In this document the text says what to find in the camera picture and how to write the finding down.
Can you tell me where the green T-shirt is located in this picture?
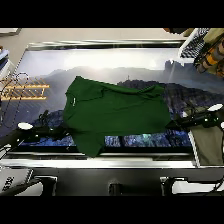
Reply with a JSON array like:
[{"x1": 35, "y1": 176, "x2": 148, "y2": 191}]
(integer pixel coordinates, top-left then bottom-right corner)
[{"x1": 62, "y1": 75, "x2": 173, "y2": 158}]

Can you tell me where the heap of clothes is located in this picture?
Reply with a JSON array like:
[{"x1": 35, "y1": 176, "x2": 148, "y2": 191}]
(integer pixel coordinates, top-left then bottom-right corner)
[{"x1": 193, "y1": 28, "x2": 224, "y2": 80}]

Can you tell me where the white mesh basket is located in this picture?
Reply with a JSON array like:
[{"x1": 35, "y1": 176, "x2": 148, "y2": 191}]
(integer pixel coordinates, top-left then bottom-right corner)
[{"x1": 178, "y1": 28, "x2": 212, "y2": 62}]

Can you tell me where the silver frame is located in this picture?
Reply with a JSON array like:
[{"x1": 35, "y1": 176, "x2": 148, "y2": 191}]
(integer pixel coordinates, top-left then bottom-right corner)
[{"x1": 0, "y1": 38, "x2": 224, "y2": 197}]

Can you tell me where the olive garment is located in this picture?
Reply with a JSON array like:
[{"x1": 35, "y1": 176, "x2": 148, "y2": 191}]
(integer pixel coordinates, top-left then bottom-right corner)
[{"x1": 186, "y1": 106, "x2": 224, "y2": 166}]

